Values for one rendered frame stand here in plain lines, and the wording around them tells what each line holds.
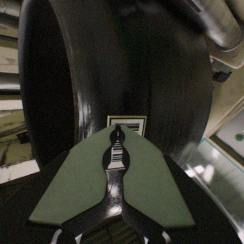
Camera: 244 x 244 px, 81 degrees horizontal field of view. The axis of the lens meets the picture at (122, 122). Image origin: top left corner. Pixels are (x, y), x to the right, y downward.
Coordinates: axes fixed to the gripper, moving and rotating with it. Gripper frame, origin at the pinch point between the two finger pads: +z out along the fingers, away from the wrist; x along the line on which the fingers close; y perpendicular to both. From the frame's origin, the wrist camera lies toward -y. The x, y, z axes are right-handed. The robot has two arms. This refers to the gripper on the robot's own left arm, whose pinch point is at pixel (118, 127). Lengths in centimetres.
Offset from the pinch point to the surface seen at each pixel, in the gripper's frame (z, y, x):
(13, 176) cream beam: 38, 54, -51
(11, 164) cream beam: 36, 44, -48
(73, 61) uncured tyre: 7.4, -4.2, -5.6
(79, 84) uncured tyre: 5.9, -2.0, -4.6
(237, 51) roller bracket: 26.0, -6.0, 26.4
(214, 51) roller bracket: 29.7, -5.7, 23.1
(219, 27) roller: 18.7, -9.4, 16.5
